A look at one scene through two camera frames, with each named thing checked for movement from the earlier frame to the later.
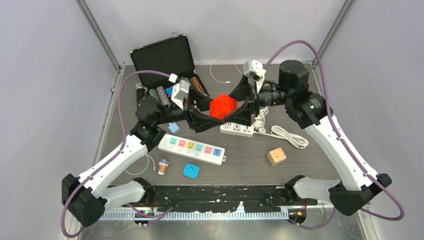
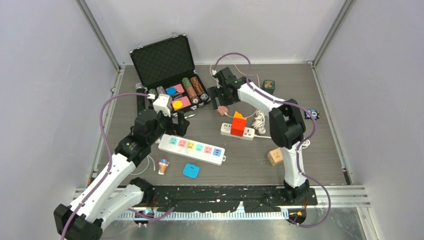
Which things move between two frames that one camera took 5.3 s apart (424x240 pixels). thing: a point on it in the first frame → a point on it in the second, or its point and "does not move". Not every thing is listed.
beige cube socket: x=276 y=156 does not move
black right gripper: x=243 y=115 → x=213 y=92
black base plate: x=223 y=199 does not move
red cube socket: x=222 y=106 → x=238 y=126
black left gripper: x=196 y=120 → x=175 y=129
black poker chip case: x=172 y=56 does not move
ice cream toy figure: x=163 y=163 does not move
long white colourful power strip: x=192 y=148 does not move
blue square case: x=191 y=170 does not move
